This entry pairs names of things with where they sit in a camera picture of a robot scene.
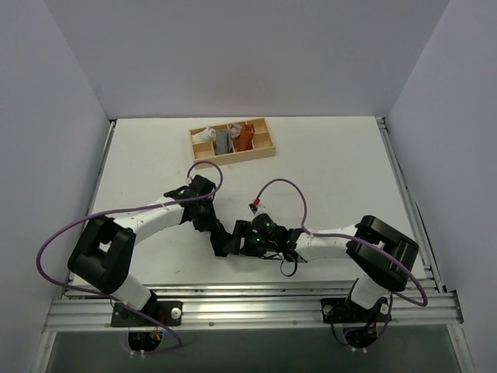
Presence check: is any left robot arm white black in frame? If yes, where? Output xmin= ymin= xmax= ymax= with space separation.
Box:
xmin=68 ymin=175 xmax=231 ymax=326

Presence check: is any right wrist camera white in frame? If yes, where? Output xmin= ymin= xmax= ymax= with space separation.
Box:
xmin=248 ymin=198 xmax=266 ymax=215

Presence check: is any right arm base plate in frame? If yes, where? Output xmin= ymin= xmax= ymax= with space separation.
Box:
xmin=320 ymin=297 xmax=391 ymax=325

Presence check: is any wooden compartment tray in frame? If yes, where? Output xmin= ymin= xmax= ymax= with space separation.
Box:
xmin=189 ymin=117 xmax=276 ymax=166

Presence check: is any grey rolled cloth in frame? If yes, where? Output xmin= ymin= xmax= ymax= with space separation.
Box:
xmin=215 ymin=130 xmax=233 ymax=155

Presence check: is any aluminium frame rail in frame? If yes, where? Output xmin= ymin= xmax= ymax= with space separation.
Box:
xmin=43 ymin=280 xmax=463 ymax=332

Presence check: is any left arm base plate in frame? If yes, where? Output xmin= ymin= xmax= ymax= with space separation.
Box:
xmin=110 ymin=300 xmax=183 ymax=328

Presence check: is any black underwear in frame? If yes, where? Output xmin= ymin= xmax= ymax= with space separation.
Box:
xmin=210 ymin=225 xmax=242 ymax=257

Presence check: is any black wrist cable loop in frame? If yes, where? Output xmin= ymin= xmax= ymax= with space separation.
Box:
xmin=279 ymin=252 xmax=302 ymax=278

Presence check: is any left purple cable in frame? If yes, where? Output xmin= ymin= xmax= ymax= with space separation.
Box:
xmin=35 ymin=161 xmax=224 ymax=356

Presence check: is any orange rolled cloth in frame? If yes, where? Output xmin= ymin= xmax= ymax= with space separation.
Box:
xmin=236 ymin=124 xmax=255 ymax=152

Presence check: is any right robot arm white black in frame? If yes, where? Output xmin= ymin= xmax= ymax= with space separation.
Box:
xmin=223 ymin=214 xmax=419 ymax=321

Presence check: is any pale patterned rolled cloth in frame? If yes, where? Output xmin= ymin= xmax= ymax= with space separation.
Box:
xmin=228 ymin=123 xmax=243 ymax=138

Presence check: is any white rolled cloth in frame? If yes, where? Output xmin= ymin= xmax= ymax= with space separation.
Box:
xmin=192 ymin=127 xmax=216 ymax=144

